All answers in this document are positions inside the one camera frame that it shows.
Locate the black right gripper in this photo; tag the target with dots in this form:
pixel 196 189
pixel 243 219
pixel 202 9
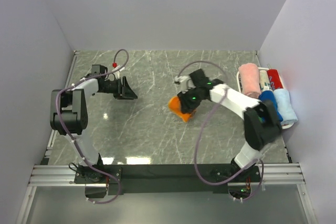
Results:
pixel 186 105

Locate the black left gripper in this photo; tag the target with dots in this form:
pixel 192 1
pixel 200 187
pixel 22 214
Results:
pixel 124 91

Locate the grey orange giraffe towel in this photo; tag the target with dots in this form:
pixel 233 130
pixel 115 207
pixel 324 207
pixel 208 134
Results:
pixel 175 106

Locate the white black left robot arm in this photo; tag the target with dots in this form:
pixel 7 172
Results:
pixel 69 116

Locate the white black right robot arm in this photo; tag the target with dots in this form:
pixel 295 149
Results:
pixel 261 124

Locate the pink rolled towel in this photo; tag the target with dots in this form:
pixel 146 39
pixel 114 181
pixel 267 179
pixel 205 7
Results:
pixel 249 75

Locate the cream patterned rolled towel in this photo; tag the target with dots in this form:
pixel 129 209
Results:
pixel 264 81

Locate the dark blue rolled towel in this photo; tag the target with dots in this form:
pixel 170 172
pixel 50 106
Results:
pixel 269 95

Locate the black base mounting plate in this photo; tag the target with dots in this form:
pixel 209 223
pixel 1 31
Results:
pixel 115 180

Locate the red rolled towel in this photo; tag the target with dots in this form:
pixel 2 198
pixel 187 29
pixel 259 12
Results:
pixel 274 79

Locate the light blue rolled towel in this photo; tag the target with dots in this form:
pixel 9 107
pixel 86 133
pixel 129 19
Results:
pixel 285 109

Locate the white towel basket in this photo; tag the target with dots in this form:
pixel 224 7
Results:
pixel 239 85

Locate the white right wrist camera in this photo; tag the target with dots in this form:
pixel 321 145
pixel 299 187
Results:
pixel 185 83

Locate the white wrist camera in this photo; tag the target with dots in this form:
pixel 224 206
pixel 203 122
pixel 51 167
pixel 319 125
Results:
pixel 185 83
pixel 117 70

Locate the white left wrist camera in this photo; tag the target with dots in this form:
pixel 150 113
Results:
pixel 117 70

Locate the aluminium frame rail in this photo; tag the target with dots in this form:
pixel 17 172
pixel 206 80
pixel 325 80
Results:
pixel 61 175

